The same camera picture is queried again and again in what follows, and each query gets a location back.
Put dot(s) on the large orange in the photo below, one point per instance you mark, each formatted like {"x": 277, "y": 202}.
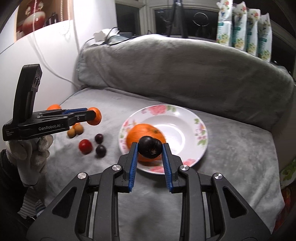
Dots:
{"x": 138, "y": 133}

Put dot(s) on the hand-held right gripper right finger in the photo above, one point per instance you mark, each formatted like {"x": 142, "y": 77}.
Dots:
{"x": 167, "y": 166}

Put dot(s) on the brown kiwi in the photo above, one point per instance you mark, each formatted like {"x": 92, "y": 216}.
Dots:
{"x": 79, "y": 130}

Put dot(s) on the dark plum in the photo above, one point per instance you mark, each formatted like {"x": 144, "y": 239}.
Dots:
{"x": 101, "y": 151}
{"x": 99, "y": 138}
{"x": 149, "y": 147}

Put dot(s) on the white power adapter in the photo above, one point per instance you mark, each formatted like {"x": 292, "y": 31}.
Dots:
{"x": 101, "y": 34}

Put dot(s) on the floral refill pouch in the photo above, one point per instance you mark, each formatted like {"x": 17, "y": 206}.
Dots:
{"x": 253, "y": 34}
{"x": 224, "y": 23}
{"x": 264, "y": 39}
{"x": 239, "y": 27}

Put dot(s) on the person's left forearm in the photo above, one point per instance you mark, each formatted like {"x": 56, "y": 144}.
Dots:
{"x": 30, "y": 201}

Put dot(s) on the brown longan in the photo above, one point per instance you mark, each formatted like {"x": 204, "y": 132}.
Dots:
{"x": 71, "y": 133}

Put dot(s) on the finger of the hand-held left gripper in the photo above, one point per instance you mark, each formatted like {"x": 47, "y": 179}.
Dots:
{"x": 76, "y": 110}
{"x": 85, "y": 115}

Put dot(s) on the green printed box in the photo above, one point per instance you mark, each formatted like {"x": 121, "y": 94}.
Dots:
{"x": 288, "y": 171}

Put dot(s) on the person's left hand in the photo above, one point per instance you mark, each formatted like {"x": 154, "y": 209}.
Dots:
{"x": 27, "y": 157}

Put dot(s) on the small kumquat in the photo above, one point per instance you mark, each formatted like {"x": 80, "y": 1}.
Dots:
{"x": 76, "y": 125}

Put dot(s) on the grey rolled duvet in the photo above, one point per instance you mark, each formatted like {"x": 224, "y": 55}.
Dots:
{"x": 173, "y": 76}

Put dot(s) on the dark red box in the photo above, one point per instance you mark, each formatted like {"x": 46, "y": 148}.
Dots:
{"x": 287, "y": 194}

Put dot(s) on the white window frame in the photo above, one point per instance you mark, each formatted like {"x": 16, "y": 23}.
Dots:
{"x": 145, "y": 14}

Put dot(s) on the floral white plate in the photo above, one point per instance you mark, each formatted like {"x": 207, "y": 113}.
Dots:
{"x": 175, "y": 129}

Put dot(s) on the red tomato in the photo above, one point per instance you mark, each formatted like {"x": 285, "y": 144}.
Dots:
{"x": 85, "y": 146}

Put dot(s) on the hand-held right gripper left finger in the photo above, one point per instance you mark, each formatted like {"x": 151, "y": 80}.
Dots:
{"x": 133, "y": 162}

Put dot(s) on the mandarin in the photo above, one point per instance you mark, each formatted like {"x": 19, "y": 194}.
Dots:
{"x": 53, "y": 107}
{"x": 97, "y": 118}

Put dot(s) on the black tripod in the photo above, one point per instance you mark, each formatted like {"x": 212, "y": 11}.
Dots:
{"x": 177, "y": 18}

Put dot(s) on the wall poster with red vase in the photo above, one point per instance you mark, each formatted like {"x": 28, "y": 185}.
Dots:
{"x": 34, "y": 20}

